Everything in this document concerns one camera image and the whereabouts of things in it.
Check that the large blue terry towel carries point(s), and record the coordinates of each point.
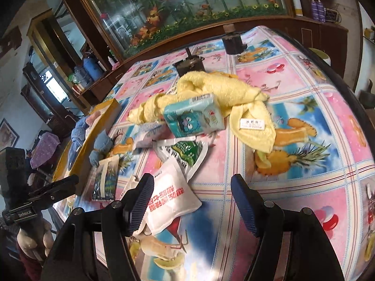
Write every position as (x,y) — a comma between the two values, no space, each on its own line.
(77,140)

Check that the small blue cloth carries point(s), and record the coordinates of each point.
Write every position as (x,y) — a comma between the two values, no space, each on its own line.
(102,146)

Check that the yellow terry towel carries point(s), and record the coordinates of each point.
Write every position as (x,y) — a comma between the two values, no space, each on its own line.
(243,104)

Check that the teal tissue pack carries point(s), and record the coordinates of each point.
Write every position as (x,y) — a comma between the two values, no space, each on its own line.
(194,116)

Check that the white pouch red lettering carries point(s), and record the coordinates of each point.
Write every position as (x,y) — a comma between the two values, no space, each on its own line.
(172,198)

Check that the large flower painting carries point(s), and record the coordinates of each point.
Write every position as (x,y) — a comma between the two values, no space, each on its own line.
(134,25)

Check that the white printed blue packet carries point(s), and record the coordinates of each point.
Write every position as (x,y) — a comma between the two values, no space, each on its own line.
(149,132)

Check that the green white snack packet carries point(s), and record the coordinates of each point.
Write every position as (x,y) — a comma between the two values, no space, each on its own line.
(188,152)

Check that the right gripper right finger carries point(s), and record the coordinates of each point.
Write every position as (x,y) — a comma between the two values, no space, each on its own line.
(310,256)

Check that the grey water jug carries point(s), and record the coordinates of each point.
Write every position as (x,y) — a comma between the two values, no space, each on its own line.
(81,76)

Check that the yellow cardboard box tray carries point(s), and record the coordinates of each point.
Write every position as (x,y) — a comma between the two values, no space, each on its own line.
(81,167)

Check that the clear zip bag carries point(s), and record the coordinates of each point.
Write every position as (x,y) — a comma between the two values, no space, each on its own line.
(106,179)

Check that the dark wooden cabinet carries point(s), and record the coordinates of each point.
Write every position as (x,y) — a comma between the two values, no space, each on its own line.
(296,23)

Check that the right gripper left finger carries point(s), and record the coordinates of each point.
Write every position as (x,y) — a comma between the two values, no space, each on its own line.
(73,256)

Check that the colourful cartoon tablecloth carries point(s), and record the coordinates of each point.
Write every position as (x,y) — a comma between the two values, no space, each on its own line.
(323,159)

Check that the purple spray bottle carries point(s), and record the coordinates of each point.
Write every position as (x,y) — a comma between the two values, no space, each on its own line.
(314,10)
(321,11)

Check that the left white gloved hand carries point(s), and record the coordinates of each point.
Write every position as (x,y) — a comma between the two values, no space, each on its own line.
(35,238)

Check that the blue water jug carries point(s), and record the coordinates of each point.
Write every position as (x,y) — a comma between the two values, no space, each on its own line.
(93,68)

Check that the dark jar with cork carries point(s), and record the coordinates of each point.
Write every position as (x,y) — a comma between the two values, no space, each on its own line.
(232,40)

